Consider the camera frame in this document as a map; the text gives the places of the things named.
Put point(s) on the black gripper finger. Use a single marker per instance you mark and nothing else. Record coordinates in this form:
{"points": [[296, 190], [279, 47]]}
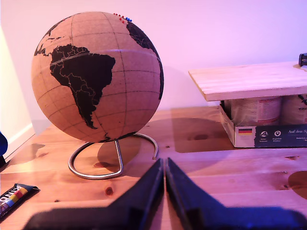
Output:
{"points": [[146, 203], [184, 206]]}

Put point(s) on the wooden shelf board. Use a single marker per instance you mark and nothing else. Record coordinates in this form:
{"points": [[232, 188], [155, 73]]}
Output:
{"points": [[251, 81]]}

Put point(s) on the cardboard tray with flag print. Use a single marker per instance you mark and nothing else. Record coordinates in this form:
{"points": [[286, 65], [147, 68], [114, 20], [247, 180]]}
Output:
{"points": [[244, 140]]}

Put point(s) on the tin can with red label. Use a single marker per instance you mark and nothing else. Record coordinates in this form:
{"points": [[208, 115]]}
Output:
{"points": [[256, 110]]}

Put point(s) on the candy bar in dark wrapper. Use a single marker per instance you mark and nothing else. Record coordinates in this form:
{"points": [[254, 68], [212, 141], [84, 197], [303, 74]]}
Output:
{"points": [[14, 197]]}

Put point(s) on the cork globe on metal stand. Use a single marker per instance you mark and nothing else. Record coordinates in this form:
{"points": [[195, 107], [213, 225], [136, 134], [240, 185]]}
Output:
{"points": [[96, 79]]}

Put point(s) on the tin can with black logo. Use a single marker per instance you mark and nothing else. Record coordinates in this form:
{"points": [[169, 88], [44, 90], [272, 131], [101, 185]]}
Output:
{"points": [[295, 110]]}

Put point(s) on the blue object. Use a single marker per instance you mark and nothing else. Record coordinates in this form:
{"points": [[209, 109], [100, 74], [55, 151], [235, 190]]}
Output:
{"points": [[3, 146]]}

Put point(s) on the white panel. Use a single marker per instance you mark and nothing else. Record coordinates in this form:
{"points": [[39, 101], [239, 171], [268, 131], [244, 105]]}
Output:
{"points": [[14, 95]]}

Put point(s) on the black headphones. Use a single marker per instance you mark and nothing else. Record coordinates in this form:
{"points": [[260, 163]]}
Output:
{"points": [[303, 60]]}

